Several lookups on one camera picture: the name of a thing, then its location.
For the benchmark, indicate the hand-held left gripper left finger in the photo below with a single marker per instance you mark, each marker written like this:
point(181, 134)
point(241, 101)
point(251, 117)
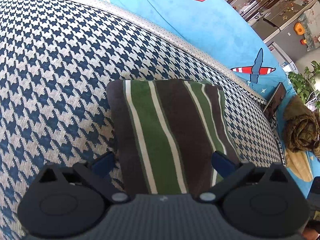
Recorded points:
point(103, 162)

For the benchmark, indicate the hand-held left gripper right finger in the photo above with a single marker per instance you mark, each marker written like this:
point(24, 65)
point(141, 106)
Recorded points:
point(221, 163)

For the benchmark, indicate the green grey striped t-shirt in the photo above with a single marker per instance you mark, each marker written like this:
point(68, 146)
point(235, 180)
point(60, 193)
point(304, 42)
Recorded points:
point(162, 120)

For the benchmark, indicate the brown patterned scarf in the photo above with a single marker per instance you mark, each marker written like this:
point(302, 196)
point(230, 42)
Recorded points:
point(302, 127)

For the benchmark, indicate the black phone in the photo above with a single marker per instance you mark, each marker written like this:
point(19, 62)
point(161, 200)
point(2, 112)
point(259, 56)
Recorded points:
point(275, 100)

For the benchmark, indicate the houndstooth sofa mat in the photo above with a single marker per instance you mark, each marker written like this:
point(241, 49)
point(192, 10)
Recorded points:
point(62, 67)

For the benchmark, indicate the green potted plant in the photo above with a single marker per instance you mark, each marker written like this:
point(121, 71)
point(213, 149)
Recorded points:
point(305, 85)

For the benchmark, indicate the small white freezer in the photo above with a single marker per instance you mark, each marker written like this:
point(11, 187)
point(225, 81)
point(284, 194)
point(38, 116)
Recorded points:
point(282, 56)

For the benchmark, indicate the blue printed sofa cover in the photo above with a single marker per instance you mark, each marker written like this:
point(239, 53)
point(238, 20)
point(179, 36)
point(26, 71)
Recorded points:
point(225, 30)

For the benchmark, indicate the orange fridge magnet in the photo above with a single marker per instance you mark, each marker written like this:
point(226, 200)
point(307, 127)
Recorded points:
point(298, 28)

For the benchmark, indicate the grey refrigerator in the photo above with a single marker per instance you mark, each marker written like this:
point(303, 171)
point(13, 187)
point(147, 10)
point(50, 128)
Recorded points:
point(282, 17)

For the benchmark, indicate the patterned fridge cover cloth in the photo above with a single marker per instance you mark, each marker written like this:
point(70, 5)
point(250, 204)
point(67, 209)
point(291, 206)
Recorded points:
point(311, 27)

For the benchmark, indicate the wooden doorway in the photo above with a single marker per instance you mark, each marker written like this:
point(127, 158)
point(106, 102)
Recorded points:
point(252, 0)

